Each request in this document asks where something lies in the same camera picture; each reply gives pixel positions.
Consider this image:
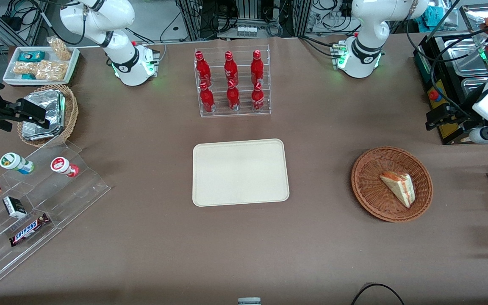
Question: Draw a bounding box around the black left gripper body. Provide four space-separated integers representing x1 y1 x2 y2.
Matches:
451 106 488 133

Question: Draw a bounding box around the triangular sandwich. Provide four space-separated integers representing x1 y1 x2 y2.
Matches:
380 171 416 209

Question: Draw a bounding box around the deep tan wicker basket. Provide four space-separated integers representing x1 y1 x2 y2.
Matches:
17 84 79 148

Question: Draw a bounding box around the white rectangular snack tray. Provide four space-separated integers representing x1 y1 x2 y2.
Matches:
3 46 80 86

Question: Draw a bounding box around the shallow brown wicker basket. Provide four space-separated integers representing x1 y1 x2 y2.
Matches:
351 146 434 223

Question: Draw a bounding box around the cream rectangular tray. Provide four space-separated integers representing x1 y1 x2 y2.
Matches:
192 139 290 207

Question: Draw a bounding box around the foil wrapped food pack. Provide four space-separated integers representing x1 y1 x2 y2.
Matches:
23 90 67 128
22 122 65 141

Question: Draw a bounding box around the steel warmer pan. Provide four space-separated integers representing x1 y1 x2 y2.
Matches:
443 38 488 78
460 78 488 99

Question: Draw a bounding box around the clear bag of puffed snacks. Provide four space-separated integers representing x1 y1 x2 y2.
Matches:
36 60 67 82
47 36 72 61
13 61 41 76

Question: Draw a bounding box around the black glass food warmer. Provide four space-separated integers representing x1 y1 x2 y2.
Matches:
413 4 488 145

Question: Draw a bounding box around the green lid yogurt cup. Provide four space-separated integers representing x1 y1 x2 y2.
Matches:
0 152 35 175

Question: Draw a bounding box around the red lid yogurt cup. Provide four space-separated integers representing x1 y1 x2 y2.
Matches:
50 157 80 178

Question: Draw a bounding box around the teal snack box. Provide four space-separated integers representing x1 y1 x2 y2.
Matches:
18 51 46 63

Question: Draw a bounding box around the clear acrylic step stand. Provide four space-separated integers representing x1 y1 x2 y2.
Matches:
0 140 111 288

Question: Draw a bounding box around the small black white box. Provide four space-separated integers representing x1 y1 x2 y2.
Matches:
3 196 28 219

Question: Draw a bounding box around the teal plastic bag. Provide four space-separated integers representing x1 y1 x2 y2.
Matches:
422 5 459 28

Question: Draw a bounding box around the snickers chocolate bar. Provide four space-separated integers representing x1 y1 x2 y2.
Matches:
9 213 51 247

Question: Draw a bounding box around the red soda bottle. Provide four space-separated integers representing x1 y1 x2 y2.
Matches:
226 80 241 111
251 50 265 85
251 82 265 112
200 82 216 113
224 51 239 85
195 51 211 87

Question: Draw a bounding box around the clear acrylic bottle rack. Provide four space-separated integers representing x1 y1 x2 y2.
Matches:
194 44 272 118

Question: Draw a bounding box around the aluminium equipment rack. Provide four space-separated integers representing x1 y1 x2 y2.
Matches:
176 0 313 39

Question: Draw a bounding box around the black floor cable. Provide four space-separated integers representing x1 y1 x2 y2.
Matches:
350 283 405 305

